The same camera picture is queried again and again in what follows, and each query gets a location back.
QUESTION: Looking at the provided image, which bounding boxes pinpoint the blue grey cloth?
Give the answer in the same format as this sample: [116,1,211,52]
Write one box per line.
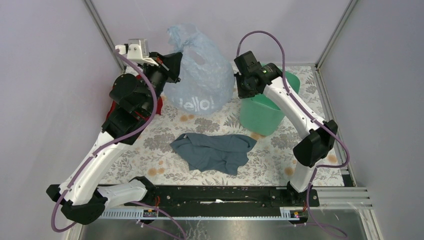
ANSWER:
[169,133,257,176]

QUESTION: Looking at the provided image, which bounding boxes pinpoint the white slotted cable duct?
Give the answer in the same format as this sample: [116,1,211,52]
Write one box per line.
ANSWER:
[100,205,309,223]

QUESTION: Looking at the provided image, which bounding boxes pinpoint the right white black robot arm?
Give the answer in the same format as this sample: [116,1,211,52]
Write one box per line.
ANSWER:
[234,51,338,206]

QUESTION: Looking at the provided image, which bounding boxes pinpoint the green plastic trash bin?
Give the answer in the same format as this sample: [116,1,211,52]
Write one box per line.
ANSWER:
[234,71,285,136]

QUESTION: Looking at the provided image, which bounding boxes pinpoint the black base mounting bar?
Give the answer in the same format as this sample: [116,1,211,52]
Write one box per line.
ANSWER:
[141,185,320,210]

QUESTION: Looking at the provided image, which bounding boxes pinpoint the left aluminium frame post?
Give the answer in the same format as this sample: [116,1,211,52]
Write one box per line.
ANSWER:
[82,0,126,72]

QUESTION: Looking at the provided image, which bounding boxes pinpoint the floral patterned table mat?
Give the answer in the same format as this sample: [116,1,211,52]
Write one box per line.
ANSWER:
[99,65,345,187]

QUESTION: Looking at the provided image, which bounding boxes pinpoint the red cloth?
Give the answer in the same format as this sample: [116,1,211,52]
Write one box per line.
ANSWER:
[105,74,164,124]

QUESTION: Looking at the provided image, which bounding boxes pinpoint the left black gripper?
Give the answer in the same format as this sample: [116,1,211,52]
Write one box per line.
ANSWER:
[140,51,183,115]

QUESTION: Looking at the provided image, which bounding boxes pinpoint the aluminium frame post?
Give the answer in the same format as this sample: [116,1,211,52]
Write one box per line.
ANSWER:
[315,0,360,69]
[82,0,126,72]

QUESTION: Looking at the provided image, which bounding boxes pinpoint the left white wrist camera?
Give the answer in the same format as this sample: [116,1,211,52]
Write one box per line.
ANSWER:
[114,38,159,66]

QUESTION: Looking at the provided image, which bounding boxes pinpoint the right aluminium frame post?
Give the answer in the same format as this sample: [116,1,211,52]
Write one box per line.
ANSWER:
[315,0,360,69]

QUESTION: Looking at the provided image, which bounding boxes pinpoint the light blue plastic trash bag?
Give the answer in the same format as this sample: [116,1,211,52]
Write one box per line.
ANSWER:
[163,23,235,116]

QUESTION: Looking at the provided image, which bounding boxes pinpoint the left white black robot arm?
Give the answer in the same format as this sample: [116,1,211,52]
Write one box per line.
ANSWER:
[46,52,183,225]

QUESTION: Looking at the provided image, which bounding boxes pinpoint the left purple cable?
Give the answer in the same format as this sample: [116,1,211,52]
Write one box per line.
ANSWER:
[50,49,188,240]

